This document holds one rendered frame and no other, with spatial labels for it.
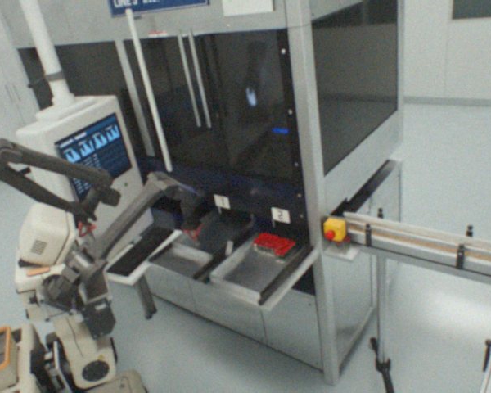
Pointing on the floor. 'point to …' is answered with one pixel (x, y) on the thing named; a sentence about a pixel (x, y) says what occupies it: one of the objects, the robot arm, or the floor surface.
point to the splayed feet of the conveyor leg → (382, 366)
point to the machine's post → (313, 175)
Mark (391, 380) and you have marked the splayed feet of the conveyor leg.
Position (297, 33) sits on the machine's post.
